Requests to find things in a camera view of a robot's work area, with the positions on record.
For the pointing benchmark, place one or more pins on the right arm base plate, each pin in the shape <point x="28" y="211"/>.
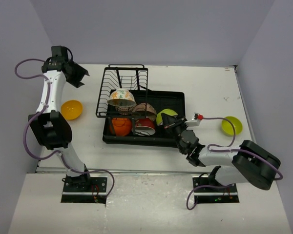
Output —
<point x="198" y="181"/>

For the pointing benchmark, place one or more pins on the black drip tray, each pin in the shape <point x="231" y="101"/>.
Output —
<point x="160" y="100"/>

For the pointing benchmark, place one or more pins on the red bowl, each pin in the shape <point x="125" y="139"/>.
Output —
<point x="144" y="127"/>

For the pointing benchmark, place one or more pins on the yellow bowl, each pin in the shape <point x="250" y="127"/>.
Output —
<point x="71" y="109"/>

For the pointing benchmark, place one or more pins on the black wire dish rack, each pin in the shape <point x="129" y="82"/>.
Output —
<point x="130" y="77"/>

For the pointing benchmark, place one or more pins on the brown patterned bowl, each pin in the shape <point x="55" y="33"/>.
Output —
<point x="124" y="111"/>

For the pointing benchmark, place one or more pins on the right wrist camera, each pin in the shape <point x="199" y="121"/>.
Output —
<point x="195" y="121"/>

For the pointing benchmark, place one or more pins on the white floral bowl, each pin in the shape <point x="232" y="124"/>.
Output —
<point x="121" y="97"/>

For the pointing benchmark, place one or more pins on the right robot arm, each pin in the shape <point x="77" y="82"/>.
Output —
<point x="247" y="162"/>

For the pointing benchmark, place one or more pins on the pink flower bowl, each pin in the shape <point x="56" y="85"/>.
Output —
<point x="145" y="110"/>

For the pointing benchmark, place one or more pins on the orange bowl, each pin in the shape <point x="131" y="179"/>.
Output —
<point x="120" y="126"/>

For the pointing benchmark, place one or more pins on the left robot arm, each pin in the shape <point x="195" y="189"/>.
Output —
<point x="48" y="124"/>

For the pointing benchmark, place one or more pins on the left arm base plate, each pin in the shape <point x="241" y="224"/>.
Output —
<point x="92" y="186"/>

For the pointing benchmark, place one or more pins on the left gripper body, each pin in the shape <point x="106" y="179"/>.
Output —
<point x="76" y="73"/>

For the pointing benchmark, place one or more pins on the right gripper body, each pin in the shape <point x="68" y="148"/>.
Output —
<point x="179" y="126"/>

